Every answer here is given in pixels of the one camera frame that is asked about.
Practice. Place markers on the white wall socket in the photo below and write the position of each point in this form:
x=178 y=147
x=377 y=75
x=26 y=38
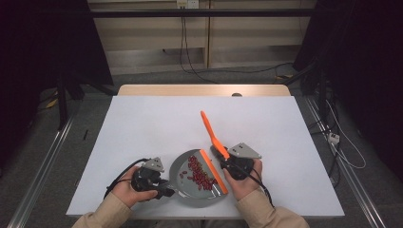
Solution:
x=188 y=3

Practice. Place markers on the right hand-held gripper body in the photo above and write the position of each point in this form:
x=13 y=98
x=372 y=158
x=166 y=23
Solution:
x=244 y=151

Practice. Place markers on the person's left hand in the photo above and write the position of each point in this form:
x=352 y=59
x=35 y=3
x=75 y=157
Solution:
x=126 y=190

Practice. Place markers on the black curtain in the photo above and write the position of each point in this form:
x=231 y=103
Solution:
x=41 y=47
x=364 y=63

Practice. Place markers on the orange brush with grey bristles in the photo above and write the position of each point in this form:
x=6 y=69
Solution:
x=210 y=131

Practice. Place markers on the aluminium floor rail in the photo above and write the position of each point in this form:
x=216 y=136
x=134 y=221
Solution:
x=41 y=177
x=351 y=186

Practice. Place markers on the person's right hand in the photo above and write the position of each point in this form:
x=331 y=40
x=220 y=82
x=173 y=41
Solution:
x=247 y=186

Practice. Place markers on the red kidney beans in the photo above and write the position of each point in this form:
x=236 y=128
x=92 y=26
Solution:
x=199 y=175

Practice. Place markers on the white table cover sheet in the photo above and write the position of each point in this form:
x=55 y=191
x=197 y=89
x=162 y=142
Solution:
x=269 y=120

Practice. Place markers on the black horizontal bar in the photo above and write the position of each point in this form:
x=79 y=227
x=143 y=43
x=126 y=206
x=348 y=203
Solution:
x=202 y=13

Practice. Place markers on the wooden table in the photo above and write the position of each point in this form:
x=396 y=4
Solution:
x=190 y=90

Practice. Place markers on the grey dustpan with orange edge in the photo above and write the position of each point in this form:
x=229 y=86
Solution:
x=187 y=190

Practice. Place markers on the black metal stand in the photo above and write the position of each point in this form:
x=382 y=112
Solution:
x=321 y=91
x=62 y=101

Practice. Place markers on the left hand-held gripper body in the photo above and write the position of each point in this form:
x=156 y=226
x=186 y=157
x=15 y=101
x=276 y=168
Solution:
x=154 y=165

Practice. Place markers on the white power adapter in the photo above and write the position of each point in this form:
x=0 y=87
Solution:
x=333 y=138

